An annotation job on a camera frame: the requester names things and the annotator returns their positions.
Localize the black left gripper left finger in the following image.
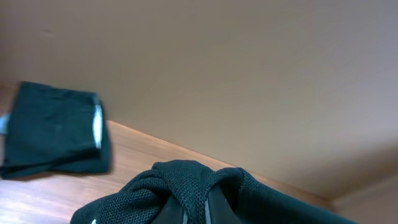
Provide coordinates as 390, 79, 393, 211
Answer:
151, 195, 188, 224

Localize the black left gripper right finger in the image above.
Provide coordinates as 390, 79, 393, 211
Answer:
205, 187, 241, 224

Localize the black t-shirt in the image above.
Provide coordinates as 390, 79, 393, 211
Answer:
71, 160, 349, 223

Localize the folded black garment stack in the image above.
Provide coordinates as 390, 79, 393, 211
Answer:
1, 82, 112, 179

